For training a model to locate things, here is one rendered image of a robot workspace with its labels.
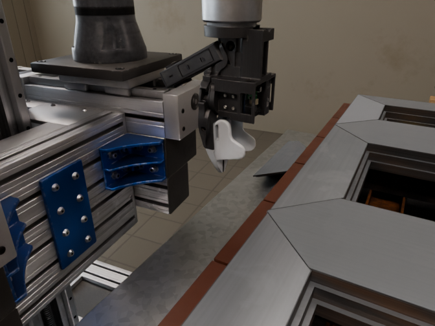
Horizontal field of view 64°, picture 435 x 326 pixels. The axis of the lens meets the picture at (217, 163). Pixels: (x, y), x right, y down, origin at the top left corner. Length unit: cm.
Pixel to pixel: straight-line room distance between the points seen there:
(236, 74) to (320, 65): 265
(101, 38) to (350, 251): 57
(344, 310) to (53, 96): 69
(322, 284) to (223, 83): 27
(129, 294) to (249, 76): 43
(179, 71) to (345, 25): 260
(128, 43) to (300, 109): 258
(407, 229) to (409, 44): 257
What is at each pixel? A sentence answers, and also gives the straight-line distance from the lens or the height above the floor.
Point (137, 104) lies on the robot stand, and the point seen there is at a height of 97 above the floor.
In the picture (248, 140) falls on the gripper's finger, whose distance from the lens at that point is 52.
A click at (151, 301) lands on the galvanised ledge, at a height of 68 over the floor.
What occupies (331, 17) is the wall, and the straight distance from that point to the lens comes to 305.
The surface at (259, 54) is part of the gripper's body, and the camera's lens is 45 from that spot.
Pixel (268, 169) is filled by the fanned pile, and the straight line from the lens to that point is 98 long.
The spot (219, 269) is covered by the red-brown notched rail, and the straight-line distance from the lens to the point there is 49.
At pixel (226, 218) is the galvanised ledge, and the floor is 68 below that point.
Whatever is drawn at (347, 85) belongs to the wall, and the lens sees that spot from 311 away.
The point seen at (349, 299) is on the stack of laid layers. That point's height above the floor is 85.
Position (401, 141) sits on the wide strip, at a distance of 87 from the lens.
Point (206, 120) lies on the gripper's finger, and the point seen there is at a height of 101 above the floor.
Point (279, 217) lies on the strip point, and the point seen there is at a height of 87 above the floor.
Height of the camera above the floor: 116
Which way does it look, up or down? 26 degrees down
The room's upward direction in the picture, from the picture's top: straight up
